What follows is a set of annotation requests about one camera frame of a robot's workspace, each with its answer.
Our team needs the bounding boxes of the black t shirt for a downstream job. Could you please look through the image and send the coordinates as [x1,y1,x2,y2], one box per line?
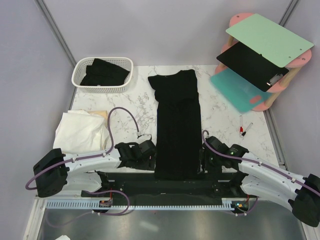
[148,69,202,180]

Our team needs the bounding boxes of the white t shirt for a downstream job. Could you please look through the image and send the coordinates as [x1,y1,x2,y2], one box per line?
[53,109,108,154]

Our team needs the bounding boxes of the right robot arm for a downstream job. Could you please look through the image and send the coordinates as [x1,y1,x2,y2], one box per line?
[203,136,320,228]

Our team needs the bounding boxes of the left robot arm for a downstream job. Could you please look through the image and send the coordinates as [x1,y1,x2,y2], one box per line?
[33,140,157,198]

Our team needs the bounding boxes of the black t shirts in basket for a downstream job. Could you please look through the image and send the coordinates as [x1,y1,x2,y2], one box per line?
[80,58,130,87]

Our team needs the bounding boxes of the black capped marker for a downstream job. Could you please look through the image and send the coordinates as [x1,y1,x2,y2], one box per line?
[240,122,253,138]

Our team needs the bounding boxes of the red capped marker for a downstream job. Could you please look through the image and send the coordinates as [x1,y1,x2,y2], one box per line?
[239,115,244,134]

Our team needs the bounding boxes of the teal cutting board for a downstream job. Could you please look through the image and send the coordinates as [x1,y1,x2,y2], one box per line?
[210,68,272,113]

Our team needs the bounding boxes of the white plastic laundry basket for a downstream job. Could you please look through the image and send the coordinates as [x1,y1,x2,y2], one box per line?
[71,57,134,93]

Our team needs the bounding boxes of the black clipboard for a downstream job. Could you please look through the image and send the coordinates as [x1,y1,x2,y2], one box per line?
[216,42,289,92]

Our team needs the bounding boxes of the white paper scrap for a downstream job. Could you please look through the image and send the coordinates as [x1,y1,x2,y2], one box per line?
[55,235,71,240]

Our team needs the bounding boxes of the pink wooden shelf rack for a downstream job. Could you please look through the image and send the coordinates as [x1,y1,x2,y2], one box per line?
[210,12,314,113]

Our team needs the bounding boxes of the green mint board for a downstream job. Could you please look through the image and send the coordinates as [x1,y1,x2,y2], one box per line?
[226,13,314,68]

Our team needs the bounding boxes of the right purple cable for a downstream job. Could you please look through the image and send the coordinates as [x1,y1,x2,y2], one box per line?
[201,129,311,217]

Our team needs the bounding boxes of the purple cable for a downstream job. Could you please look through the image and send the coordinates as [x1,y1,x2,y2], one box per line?
[24,106,142,228]
[201,129,311,217]

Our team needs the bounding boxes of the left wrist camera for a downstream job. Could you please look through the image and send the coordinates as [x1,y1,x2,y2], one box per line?
[137,133,152,142]

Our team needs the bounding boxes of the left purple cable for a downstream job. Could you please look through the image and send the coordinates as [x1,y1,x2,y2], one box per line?
[24,106,142,228]

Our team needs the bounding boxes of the white slotted cable duct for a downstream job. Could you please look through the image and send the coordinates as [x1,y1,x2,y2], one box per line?
[46,198,237,210]

